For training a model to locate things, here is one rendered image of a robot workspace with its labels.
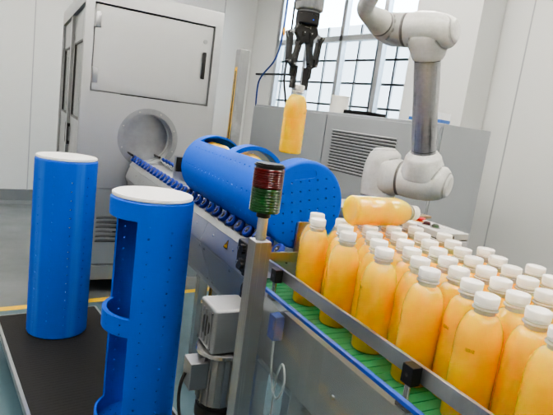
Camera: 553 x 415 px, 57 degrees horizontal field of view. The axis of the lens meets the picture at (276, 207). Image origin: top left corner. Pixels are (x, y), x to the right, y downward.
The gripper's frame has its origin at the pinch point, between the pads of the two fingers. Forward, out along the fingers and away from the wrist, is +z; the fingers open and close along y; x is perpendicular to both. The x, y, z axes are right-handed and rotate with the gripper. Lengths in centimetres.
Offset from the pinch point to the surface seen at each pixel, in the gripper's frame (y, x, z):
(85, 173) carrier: 49, -104, 51
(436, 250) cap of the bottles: -1, 69, 37
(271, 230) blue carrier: 9.0, 12.1, 47.5
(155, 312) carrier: 35, -13, 83
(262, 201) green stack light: 36, 58, 30
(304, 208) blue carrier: -1.8, 12.1, 40.0
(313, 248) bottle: 14, 45, 43
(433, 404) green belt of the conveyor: 14, 90, 58
